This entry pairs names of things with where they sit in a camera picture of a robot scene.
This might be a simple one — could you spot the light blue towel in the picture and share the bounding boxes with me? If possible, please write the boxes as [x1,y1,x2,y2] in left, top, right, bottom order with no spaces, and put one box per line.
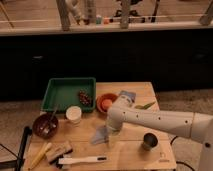
[90,126,109,145]

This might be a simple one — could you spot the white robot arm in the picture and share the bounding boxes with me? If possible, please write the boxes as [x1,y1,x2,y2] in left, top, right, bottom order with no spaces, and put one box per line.
[106,97,213,171]

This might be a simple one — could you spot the orange bowl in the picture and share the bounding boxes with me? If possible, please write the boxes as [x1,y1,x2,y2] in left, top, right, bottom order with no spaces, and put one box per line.
[96,93,117,113]

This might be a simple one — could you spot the orange fruit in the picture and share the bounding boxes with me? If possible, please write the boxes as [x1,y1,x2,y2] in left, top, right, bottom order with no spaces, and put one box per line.
[101,99,112,111]

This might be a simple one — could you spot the pine cone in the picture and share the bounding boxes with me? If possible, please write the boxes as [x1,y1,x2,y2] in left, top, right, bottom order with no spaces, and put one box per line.
[78,91,92,106]

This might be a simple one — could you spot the blue sponge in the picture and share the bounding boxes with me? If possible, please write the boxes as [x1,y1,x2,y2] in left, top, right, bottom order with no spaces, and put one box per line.
[119,90,136,102]

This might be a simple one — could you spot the white paper cup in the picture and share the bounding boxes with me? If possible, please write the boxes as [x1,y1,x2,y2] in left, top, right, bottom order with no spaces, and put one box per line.
[66,106,82,124]

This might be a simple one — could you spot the green plastic tray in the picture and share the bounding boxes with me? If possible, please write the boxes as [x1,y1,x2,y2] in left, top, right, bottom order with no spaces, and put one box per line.
[41,77,96,113]

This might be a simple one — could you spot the wooden table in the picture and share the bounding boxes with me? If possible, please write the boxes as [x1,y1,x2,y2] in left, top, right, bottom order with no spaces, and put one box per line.
[23,82,177,171]

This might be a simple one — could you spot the metal spoon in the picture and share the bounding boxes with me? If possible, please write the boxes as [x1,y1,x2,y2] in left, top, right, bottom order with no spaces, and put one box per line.
[42,106,58,135]

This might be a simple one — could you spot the dark metal cup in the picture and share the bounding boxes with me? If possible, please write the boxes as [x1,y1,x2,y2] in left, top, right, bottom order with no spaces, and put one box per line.
[142,133,158,151]

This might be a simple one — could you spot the dark brown bowl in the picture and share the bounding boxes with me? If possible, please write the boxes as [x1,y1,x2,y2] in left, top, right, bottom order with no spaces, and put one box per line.
[32,114,58,139]

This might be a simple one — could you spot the wooden block brush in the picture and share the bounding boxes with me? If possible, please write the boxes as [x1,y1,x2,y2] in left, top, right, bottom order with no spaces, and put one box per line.
[46,141,73,164]

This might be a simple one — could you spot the black stand bar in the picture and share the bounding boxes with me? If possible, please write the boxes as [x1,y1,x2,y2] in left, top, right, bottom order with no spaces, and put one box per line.
[0,126,32,171]

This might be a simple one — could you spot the black cable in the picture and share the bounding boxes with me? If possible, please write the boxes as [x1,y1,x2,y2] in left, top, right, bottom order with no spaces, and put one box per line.
[170,135,198,171]

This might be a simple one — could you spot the white handled brush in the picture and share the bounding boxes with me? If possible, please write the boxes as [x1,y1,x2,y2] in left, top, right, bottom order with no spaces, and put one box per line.
[58,156,107,165]

